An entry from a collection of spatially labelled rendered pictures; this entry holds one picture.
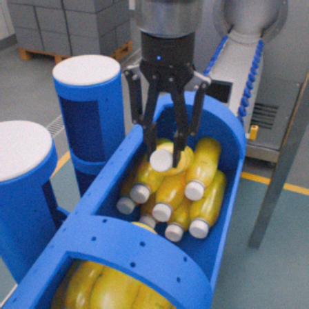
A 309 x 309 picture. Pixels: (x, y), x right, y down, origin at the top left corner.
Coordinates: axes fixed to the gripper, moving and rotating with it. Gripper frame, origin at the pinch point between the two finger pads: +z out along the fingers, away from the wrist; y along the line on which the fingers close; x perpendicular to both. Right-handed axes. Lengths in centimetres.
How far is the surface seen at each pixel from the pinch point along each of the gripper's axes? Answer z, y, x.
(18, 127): 21, 54, -18
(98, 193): 3.1, 7.2, 11.8
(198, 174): 12.5, -5.4, -8.4
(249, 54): 31, -5, -131
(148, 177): 12.2, 4.4, -3.3
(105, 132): 45, 45, -55
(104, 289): 8.1, 0.6, 24.0
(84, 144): 69, 68, -70
